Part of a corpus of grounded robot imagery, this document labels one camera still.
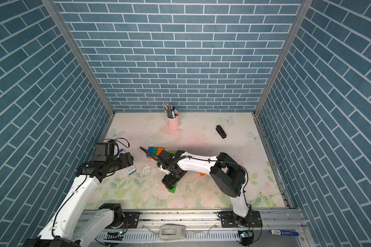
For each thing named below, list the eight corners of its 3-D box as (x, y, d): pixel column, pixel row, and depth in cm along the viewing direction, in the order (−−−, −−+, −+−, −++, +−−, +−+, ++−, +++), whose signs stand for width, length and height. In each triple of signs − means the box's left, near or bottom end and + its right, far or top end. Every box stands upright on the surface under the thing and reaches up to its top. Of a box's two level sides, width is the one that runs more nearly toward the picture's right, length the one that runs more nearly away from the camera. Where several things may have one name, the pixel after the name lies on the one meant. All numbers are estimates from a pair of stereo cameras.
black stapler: (222, 139, 108) (223, 136, 105) (215, 128, 114) (215, 126, 111) (226, 137, 109) (227, 134, 106) (219, 127, 115) (219, 124, 112)
